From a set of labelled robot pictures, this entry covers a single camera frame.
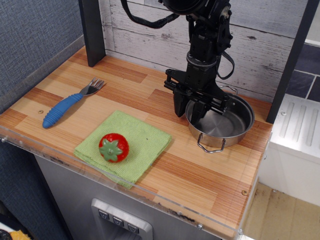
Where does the white toy sink unit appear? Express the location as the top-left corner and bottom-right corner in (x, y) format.
(258, 94), (320, 206)

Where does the clear acrylic guard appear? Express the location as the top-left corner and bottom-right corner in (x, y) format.
(0, 127), (244, 240)
(0, 34), (85, 114)

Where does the clear acrylic front guard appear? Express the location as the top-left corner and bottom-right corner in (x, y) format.
(0, 127), (244, 240)

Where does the right black vertical post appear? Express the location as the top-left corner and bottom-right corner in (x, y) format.
(266, 0), (320, 124)

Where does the stainless steel pot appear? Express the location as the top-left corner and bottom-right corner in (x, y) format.
(185, 85), (255, 154)

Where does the blue handled metal fork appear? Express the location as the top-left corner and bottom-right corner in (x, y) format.
(42, 77), (105, 129)

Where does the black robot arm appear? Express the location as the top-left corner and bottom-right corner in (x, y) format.
(162, 0), (233, 124)

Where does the black vertical post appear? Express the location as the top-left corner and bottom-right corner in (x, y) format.
(266, 0), (320, 124)
(78, 0), (106, 67)

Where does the green folded cloth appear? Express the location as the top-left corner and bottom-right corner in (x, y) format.
(74, 110), (172, 189)

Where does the yellow object bottom left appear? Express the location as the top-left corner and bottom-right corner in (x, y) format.
(9, 230), (31, 240)

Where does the clear acrylic left guard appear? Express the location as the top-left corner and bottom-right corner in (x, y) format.
(0, 34), (85, 114)

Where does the red toy strawberry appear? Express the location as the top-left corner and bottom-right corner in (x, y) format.
(98, 133), (130, 163)

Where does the left black vertical post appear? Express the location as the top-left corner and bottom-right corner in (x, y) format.
(78, 0), (106, 67)

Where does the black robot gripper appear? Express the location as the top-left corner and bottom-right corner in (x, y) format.
(164, 56), (230, 123)

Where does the grey toy fridge cabinet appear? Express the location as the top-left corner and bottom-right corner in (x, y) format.
(35, 156), (217, 240)

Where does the silver dispenser button panel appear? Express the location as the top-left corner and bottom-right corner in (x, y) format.
(91, 198), (153, 240)

